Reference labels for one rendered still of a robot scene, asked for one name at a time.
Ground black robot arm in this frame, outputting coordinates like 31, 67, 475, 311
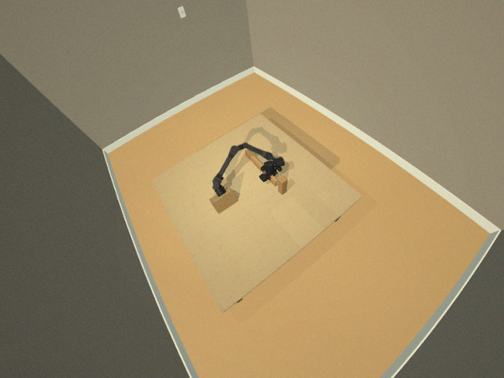
212, 142, 285, 197

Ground wooden post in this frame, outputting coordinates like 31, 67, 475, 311
278, 175, 288, 195

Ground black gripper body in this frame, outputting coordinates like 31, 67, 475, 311
259, 166, 282, 182

